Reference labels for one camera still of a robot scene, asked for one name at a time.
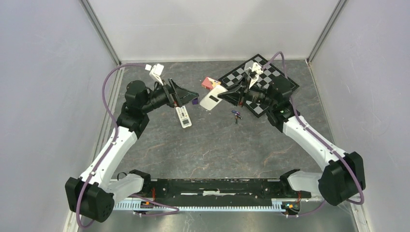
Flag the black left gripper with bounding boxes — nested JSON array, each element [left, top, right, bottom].
[[141, 78, 198, 114]]

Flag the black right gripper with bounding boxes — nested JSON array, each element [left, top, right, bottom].
[[218, 73, 276, 108]]

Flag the red and white remote control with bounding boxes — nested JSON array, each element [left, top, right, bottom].
[[200, 85, 228, 111]]

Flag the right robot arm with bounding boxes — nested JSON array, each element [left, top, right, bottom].
[[217, 77, 366, 206]]

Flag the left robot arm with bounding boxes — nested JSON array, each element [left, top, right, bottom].
[[65, 79, 199, 222]]

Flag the black and white chessboard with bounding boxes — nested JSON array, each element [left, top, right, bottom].
[[218, 54, 284, 118]]

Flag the red playing card box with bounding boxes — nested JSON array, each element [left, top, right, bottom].
[[201, 77, 221, 90]]

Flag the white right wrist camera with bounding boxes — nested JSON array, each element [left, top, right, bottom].
[[243, 61, 263, 89]]

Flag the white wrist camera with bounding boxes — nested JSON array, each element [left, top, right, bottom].
[[243, 61, 263, 89], [145, 63, 164, 86]]

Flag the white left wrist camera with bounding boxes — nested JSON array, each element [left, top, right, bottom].
[[145, 63, 164, 86]]

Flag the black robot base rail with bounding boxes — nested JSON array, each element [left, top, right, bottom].
[[114, 174, 312, 213]]

